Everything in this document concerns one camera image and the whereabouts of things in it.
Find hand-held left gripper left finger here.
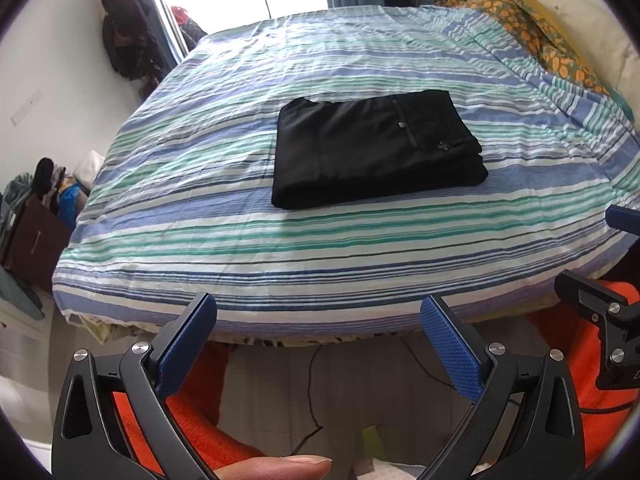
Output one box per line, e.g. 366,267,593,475
51,291,218,480

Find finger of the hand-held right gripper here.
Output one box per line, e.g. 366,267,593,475
554,269,640,368
604,204,640,237

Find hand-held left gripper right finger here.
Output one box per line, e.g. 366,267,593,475
420,293,586,480

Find black pants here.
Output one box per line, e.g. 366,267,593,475
271,89,489,210

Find person's left hand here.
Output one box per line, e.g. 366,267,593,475
210,454,333,480

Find floral patterned under sheet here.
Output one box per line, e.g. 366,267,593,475
75,310,451,348

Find orange fleece clothing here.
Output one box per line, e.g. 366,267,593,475
110,280,640,467

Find yellow green paper scrap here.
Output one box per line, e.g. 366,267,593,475
360,426,383,458

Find striped bed sheet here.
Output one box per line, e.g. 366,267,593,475
51,4,640,337

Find brown box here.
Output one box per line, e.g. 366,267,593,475
2,195,73,293

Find white bag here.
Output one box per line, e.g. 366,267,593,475
75,150,107,186

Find cream pillow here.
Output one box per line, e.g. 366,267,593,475
475,0,640,96

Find orange floral blanket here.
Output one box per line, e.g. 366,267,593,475
442,0,626,101

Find dark hanging clothes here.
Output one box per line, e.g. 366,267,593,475
96,0,163,82

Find red cloth by window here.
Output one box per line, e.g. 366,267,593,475
170,5,208,53

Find black cable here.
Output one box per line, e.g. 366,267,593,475
289,345,326,457

